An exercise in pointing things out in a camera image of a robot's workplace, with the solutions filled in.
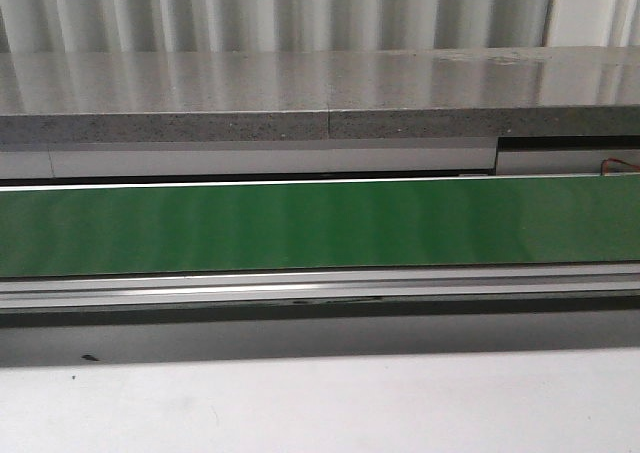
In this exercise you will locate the white pleated curtain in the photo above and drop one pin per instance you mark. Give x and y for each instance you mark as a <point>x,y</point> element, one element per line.
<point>312,25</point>

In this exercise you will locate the green conveyor belt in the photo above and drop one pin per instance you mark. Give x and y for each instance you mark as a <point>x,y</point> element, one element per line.
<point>91,230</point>

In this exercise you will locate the grey stone counter slab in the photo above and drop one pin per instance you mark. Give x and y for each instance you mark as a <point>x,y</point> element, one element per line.
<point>140,97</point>

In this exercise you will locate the silver aluminium conveyor rail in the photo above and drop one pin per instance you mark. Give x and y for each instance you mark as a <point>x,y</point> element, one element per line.
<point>317,285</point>

